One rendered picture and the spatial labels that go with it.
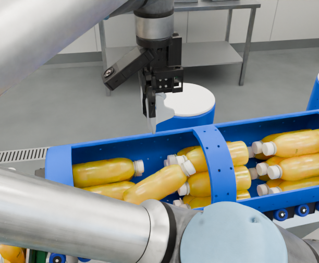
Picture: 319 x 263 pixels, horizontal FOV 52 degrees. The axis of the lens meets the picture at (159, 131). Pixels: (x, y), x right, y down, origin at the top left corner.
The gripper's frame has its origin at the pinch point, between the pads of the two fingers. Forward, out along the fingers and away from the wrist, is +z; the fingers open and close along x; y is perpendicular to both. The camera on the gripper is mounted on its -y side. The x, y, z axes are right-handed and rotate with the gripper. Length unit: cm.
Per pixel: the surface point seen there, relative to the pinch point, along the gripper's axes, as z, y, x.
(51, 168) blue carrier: 11.4, -23.6, 2.5
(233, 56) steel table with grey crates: 107, 148, 253
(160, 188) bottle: 20.2, 2.2, -2.3
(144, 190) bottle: 20.9, -1.9, -1.2
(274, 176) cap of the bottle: 24.4, 36.4, -1.7
